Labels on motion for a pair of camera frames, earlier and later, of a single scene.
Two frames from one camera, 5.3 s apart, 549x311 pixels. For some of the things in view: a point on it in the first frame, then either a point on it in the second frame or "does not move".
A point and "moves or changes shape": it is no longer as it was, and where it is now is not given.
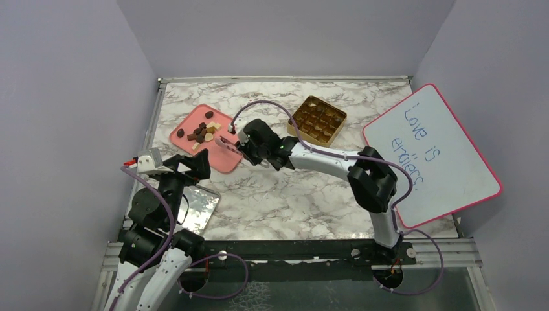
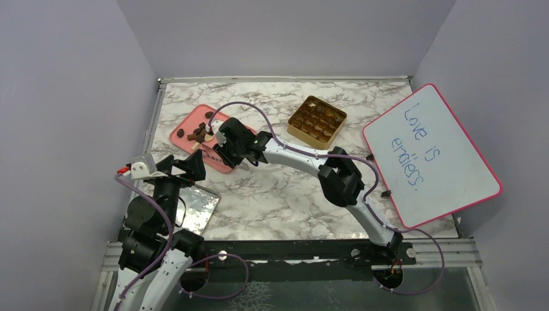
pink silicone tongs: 224,142 moves or changes shape
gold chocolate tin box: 317,122 does not move
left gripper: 198,162 does not move
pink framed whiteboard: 447,171 does not move
